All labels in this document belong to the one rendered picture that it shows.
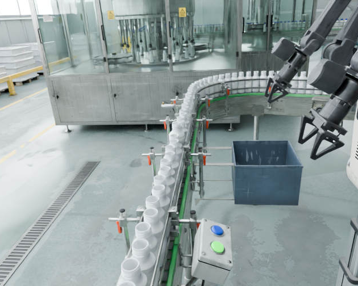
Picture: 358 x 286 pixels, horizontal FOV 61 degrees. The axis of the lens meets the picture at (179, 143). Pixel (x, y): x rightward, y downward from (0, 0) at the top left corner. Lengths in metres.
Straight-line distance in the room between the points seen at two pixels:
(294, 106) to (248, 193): 1.22
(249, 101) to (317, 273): 1.35
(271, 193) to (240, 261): 0.89
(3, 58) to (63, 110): 5.21
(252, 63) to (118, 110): 2.87
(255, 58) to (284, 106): 3.66
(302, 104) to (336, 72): 1.80
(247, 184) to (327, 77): 0.85
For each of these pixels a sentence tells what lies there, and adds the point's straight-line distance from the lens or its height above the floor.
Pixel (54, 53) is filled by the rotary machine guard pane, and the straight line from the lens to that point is 4.83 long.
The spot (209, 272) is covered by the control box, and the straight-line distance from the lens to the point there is 0.77.
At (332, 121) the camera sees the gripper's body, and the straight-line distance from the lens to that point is 0.84.
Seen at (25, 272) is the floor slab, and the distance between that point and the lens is 2.59.
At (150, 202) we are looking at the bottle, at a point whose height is 1.15.
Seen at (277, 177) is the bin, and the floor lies 0.89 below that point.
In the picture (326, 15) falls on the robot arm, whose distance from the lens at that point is 1.26.
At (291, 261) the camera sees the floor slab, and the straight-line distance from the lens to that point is 2.41.
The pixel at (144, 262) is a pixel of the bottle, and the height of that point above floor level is 1.13.
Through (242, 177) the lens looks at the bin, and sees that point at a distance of 1.51.
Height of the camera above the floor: 1.62
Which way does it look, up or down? 23 degrees down
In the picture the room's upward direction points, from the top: 3 degrees counter-clockwise
